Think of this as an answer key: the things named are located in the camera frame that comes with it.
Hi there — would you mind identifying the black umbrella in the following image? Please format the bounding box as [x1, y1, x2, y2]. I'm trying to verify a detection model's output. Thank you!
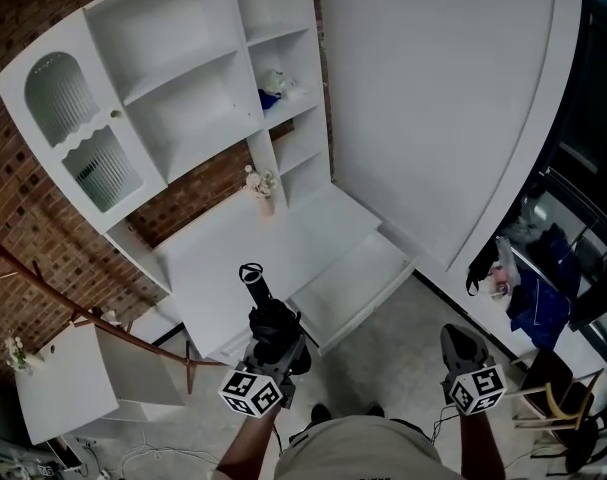
[238, 261, 313, 375]

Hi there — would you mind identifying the black office chair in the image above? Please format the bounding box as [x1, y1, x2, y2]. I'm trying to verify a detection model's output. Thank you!
[556, 411, 607, 475]

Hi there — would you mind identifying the small white side table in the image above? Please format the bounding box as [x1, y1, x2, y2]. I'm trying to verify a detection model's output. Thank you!
[14, 319, 187, 446]

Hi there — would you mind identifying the wooden chair with dark seat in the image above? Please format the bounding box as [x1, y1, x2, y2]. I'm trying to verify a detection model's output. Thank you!
[509, 349, 607, 433]

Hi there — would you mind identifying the blue clothing pile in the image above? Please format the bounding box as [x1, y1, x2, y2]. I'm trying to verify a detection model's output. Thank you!
[506, 221, 583, 350]

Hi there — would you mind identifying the white desk with hutch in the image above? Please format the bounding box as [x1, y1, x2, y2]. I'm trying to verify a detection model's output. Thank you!
[151, 184, 385, 365]

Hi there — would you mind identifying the black window frame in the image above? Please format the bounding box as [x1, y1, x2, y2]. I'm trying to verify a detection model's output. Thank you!
[546, 0, 607, 352]

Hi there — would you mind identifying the white vase with small flowers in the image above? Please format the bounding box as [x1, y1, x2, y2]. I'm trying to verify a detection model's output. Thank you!
[3, 336, 48, 376]

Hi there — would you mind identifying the white shelf hutch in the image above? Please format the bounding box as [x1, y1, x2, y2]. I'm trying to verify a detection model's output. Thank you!
[0, 0, 333, 235]

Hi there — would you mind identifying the person's beige shirt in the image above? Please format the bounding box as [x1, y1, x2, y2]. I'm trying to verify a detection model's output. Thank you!
[271, 414, 465, 480]

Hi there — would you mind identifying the brown wooden coat rack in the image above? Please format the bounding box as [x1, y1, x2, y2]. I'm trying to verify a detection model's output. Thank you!
[0, 226, 230, 397]

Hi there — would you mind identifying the pink vase with flowers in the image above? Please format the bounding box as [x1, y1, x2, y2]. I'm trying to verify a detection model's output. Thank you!
[243, 163, 279, 218]

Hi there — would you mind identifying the white power strip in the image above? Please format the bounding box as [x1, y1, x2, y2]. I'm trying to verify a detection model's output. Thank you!
[36, 446, 110, 480]

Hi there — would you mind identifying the person's right forearm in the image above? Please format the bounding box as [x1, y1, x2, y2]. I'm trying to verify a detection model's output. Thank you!
[454, 409, 503, 480]

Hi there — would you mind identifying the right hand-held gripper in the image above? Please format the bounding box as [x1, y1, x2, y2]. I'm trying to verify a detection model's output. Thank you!
[439, 323, 508, 415]

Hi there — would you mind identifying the white arched glass cabinet door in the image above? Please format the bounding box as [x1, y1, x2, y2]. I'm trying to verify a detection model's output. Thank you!
[0, 9, 170, 235]

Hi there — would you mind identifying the white drawer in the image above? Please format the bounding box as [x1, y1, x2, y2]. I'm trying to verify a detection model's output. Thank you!
[288, 231, 420, 358]

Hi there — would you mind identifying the white floor cable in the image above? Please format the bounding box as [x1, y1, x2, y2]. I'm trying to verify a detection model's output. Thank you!
[119, 439, 225, 480]
[529, 441, 570, 463]

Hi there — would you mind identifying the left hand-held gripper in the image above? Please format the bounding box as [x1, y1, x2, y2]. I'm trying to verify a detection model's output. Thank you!
[217, 331, 315, 418]

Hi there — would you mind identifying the clear plastic bag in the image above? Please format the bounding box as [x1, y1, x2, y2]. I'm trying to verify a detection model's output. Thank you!
[487, 236, 523, 300]

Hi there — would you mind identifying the black bag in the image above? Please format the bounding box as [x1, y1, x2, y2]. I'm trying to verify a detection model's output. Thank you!
[464, 236, 502, 298]

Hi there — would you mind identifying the person's left forearm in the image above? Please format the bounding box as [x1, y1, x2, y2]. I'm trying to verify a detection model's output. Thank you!
[214, 409, 280, 480]

